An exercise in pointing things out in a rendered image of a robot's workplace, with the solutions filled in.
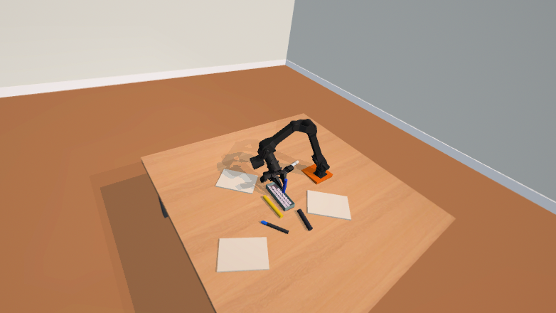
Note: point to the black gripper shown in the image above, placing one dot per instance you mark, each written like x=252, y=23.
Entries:
x=275, y=170

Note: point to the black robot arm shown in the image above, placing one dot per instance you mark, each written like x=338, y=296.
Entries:
x=267, y=146

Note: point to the grey keyboard with white letter keys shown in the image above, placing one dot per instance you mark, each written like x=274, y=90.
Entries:
x=283, y=200

